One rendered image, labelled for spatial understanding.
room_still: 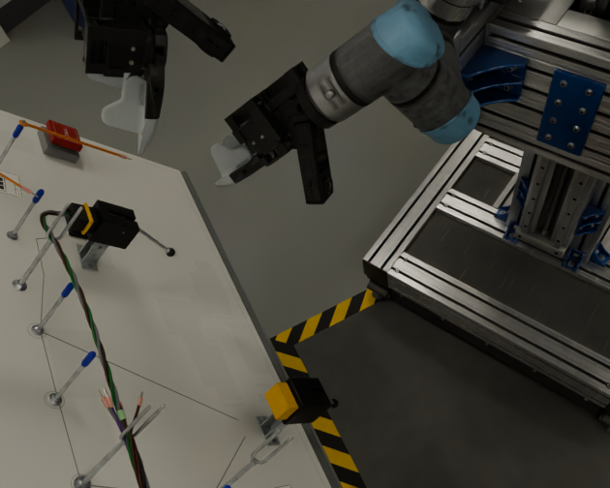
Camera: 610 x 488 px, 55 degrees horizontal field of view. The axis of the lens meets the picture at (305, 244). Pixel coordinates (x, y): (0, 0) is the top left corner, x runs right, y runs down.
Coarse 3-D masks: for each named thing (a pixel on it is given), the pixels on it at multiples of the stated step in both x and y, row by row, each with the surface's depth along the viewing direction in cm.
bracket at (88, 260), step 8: (88, 240) 83; (80, 248) 84; (88, 248) 84; (96, 248) 82; (104, 248) 82; (80, 256) 83; (88, 256) 82; (96, 256) 83; (88, 264) 83; (96, 264) 84
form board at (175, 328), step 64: (0, 128) 92; (0, 192) 82; (64, 192) 91; (128, 192) 103; (0, 256) 74; (128, 256) 91; (192, 256) 103; (0, 320) 67; (64, 320) 73; (128, 320) 81; (192, 320) 90; (0, 384) 61; (128, 384) 73; (192, 384) 80; (256, 384) 89; (0, 448) 57; (64, 448) 61; (192, 448) 72; (256, 448) 80
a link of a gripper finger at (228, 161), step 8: (216, 144) 79; (216, 152) 80; (224, 152) 79; (232, 152) 79; (240, 152) 78; (248, 152) 78; (216, 160) 80; (224, 160) 80; (232, 160) 79; (240, 160) 79; (248, 160) 78; (224, 168) 81; (232, 168) 80; (224, 176) 81; (216, 184) 84; (224, 184) 82; (232, 184) 81
